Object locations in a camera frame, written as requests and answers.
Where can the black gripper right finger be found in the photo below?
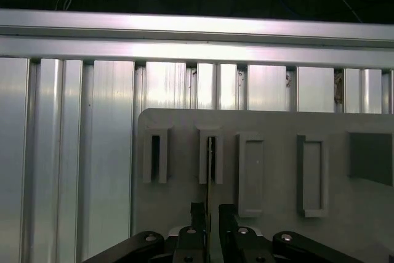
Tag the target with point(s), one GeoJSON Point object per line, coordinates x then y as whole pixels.
{"type": "Point", "coordinates": [243, 244]}

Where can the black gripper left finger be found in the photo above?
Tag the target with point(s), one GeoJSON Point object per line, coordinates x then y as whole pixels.
{"type": "Point", "coordinates": [184, 244]}

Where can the green RAM stick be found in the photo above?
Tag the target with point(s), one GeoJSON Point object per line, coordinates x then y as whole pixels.
{"type": "Point", "coordinates": [209, 189]}

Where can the grey plastic parts rack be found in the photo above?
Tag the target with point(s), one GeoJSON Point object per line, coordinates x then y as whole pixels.
{"type": "Point", "coordinates": [277, 121]}

